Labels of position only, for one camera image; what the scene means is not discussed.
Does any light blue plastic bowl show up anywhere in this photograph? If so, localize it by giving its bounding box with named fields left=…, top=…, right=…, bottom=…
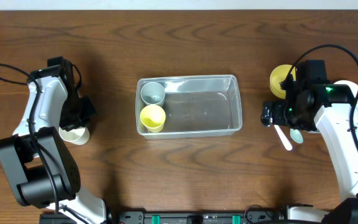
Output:
left=304, top=129, right=320, bottom=134

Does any white plastic bowl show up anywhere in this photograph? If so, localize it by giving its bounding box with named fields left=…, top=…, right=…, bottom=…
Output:
left=333, top=80, right=358, bottom=116

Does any grey plastic cup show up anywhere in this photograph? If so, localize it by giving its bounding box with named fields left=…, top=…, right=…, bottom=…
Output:
left=140, top=82, right=166, bottom=107

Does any clear plastic container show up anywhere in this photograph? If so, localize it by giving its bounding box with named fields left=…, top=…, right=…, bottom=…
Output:
left=135, top=74, right=242, bottom=139

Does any mint green plastic spoon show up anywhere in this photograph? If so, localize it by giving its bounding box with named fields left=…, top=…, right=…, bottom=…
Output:
left=290, top=129, right=303, bottom=144

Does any white plastic cup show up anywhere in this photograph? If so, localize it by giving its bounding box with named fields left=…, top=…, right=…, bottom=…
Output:
left=58, top=127, right=90, bottom=145

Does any yellow plastic cup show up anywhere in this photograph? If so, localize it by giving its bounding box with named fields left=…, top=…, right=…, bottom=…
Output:
left=139, top=105, right=166, bottom=133

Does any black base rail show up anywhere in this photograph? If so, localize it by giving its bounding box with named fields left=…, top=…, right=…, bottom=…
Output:
left=39, top=210, right=288, bottom=224

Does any white plastic fork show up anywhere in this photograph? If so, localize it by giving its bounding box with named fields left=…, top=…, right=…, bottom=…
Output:
left=274, top=124, right=293, bottom=151

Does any yellow plastic bowl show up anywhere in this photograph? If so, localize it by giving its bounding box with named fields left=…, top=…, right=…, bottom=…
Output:
left=269, top=65, right=291, bottom=99

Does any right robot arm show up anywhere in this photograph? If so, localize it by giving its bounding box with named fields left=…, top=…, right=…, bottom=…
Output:
left=261, top=60, right=358, bottom=223

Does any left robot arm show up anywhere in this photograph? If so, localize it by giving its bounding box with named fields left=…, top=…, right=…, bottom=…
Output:
left=0, top=57, right=114, bottom=223

